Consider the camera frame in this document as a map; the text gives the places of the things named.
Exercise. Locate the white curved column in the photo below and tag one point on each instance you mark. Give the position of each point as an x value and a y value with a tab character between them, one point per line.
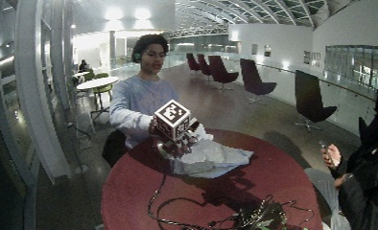
38	89

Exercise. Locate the white marker cube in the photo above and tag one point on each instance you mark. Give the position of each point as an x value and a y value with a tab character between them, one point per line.
172	119

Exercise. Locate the wall handrail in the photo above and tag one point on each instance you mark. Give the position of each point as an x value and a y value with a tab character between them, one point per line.
325	81

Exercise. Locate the the person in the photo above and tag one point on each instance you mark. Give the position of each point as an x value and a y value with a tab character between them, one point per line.
140	96

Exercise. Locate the white round table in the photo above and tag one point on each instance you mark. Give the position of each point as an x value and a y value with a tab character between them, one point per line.
96	83

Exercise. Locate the dark red lounge chair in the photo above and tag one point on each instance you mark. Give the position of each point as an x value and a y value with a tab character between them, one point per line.
204	65
253	78
311	99
221	72
192	63

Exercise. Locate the group of wall pictures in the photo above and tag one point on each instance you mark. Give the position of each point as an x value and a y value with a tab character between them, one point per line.
312	58

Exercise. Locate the framed wall picture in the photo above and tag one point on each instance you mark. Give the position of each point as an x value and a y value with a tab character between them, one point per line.
268	50
255	49

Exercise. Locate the black chair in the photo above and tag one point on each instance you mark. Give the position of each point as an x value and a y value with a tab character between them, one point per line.
113	147

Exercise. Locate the white cloth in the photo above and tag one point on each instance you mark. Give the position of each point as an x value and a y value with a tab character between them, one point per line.
216	158

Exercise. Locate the green headphones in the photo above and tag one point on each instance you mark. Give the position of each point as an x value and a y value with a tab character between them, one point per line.
137	57

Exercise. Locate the glass window wall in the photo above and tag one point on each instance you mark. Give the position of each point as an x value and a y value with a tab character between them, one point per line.
360	65

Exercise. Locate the green chair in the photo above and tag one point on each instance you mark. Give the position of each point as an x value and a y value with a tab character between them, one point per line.
88	75
103	87

